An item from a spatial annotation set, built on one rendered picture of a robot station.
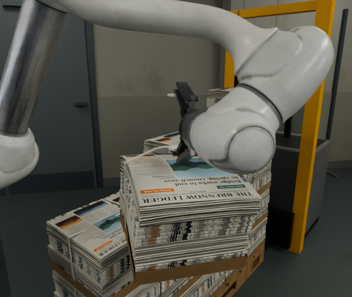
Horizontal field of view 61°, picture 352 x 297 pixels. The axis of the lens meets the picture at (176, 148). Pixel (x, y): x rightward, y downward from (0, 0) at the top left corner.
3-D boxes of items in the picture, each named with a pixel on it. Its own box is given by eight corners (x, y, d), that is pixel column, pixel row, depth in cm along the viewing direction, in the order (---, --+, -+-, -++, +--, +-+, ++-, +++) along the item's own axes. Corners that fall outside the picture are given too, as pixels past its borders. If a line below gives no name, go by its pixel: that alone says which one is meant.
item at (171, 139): (146, 141, 156) (146, 139, 155) (179, 132, 177) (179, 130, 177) (205, 153, 134) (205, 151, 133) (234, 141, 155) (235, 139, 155)
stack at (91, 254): (63, 373, 144) (42, 220, 121) (201, 258, 230) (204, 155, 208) (114, 435, 120) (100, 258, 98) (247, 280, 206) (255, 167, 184)
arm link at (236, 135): (210, 172, 57) (256, 124, 58) (252, 200, 43) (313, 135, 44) (173, 133, 54) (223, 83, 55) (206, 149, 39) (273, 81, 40)
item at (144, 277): (125, 240, 83) (126, 227, 81) (221, 228, 91) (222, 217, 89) (133, 287, 69) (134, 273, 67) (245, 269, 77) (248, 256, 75)
